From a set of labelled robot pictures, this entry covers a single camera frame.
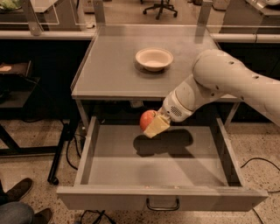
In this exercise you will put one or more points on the grey cabinet table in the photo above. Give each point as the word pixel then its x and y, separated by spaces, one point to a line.
pixel 109 70

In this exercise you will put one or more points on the brown shoe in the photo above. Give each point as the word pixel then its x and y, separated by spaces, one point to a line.
pixel 19 190
pixel 43 217

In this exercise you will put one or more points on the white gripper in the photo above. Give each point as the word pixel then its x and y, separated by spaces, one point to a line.
pixel 174 109

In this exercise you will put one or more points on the brown left shoe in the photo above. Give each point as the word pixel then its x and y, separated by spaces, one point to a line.
pixel 19 190

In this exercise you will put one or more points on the black drawer handle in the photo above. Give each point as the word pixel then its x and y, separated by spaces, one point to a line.
pixel 162 205

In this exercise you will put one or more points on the green object on counter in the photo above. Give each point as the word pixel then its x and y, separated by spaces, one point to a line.
pixel 9 5

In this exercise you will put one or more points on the red apple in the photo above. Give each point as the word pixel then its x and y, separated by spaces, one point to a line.
pixel 146 118

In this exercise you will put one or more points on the grey open drawer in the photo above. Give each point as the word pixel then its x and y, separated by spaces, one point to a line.
pixel 120 168

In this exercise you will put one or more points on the white paper bowl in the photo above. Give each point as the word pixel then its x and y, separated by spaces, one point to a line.
pixel 154 59

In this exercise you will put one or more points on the black office chair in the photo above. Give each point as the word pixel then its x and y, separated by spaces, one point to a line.
pixel 163 5

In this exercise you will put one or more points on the brown right shoe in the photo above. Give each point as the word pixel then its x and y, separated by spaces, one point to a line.
pixel 43 217

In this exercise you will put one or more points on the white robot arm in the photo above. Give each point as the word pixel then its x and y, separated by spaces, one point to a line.
pixel 214 74

